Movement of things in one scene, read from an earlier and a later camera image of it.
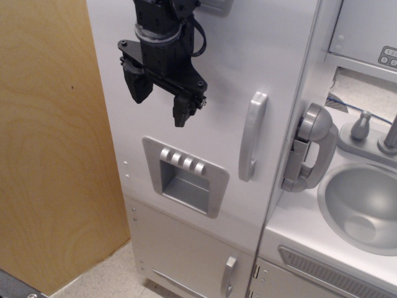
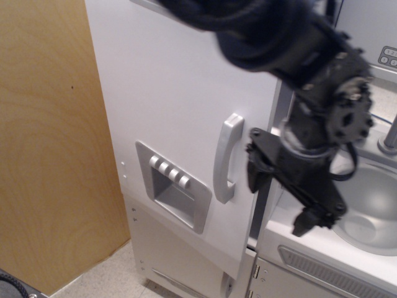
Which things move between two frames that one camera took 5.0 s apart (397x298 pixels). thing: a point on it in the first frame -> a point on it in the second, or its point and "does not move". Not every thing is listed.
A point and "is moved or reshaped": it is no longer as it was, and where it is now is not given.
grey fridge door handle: x=253 y=123 -> x=230 y=133
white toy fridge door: x=226 y=169 is moved or reshaped
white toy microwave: x=365 y=34 does not move
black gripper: x=169 y=66 -> x=306 y=174
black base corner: x=12 y=287 does not move
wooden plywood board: x=61 y=205 does not move
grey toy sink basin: x=358 y=200 does not move
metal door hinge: x=256 y=271 does not move
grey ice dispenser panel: x=184 y=178 -> x=173 y=191
